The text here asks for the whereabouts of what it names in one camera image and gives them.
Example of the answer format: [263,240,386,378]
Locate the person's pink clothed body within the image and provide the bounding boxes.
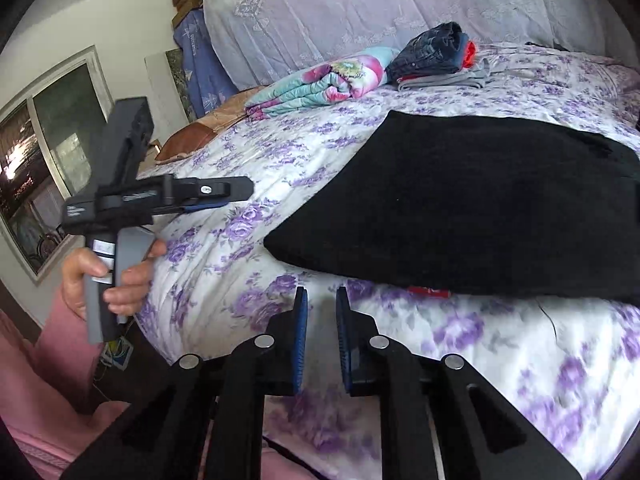
[0,310,131,480]

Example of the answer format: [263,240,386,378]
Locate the white panel with green picture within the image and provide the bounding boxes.
[145,49,193,123]

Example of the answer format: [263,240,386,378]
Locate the folded grey pants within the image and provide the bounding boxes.
[397,57,506,92]

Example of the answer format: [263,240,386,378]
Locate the black pants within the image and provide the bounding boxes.
[263,110,640,307]

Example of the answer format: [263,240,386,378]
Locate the blue patterned bedding stack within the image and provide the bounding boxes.
[172,7,241,121]

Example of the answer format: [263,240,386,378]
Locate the white lace headboard cover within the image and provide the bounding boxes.
[200,0,601,92]

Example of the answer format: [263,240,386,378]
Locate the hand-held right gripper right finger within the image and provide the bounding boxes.
[336,286,583,480]

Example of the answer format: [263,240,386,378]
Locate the folded blue jeans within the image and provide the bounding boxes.
[385,21,471,83]

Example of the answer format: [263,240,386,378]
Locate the person's left hand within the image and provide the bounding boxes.
[61,239,167,321]

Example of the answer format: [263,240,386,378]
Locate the bed with purple floral sheet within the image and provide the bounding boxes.
[135,42,640,480]

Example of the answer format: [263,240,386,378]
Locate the sliding glass window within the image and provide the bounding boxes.
[0,45,113,286]

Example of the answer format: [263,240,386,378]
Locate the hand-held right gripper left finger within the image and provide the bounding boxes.
[60,286,308,480]

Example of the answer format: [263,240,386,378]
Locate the person's left forearm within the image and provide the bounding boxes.
[32,285,108,413]

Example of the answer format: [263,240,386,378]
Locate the folded colourful floral blanket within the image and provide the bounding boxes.
[245,46,401,120]

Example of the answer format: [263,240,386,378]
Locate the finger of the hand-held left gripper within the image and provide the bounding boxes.
[167,175,254,212]

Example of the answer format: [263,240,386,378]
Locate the brown pillow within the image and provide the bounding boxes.
[197,87,271,131]
[154,122,221,163]

